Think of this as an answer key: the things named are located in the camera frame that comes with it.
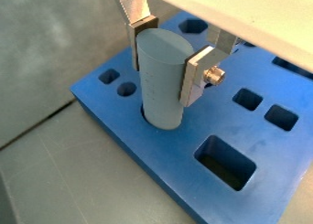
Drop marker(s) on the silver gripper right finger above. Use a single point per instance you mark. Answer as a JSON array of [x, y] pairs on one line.
[[202, 65]]

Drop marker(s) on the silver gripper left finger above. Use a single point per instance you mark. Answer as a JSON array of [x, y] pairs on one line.
[[137, 20]]

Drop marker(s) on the light blue oval cylinder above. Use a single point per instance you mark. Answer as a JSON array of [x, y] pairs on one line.
[[162, 52]]

